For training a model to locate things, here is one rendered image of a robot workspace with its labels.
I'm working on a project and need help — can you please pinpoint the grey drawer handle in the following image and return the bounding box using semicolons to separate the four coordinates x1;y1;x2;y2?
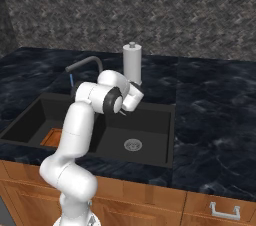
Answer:
208;201;242;221

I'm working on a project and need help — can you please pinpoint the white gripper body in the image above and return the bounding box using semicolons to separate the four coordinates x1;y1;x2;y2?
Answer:
121;85;145;113

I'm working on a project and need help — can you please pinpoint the black sink basin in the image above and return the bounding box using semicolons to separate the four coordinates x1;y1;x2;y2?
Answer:
0;91;176;170

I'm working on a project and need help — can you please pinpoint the brown wooden cutting board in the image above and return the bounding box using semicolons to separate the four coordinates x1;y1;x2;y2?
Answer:
39;127;64;148

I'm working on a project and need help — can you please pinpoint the white paper towel roll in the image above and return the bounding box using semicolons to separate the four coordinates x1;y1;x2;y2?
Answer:
122;41;144;86

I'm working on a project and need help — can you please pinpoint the wooden drawer front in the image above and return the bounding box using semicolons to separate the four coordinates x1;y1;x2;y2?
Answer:
180;190;256;226

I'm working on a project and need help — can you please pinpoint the wooden cupboard door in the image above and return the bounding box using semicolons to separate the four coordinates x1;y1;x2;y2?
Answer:
0;180;64;226
90;197;185;226

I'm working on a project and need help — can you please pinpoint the grey sink drain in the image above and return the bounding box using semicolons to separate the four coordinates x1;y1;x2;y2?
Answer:
123;137;144;153

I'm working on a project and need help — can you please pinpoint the grey sink faucet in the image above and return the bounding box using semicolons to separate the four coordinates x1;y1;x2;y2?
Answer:
65;55;104;88

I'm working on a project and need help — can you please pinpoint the wooden sink front panel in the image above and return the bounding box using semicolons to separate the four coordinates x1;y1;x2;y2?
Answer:
0;159;188;212

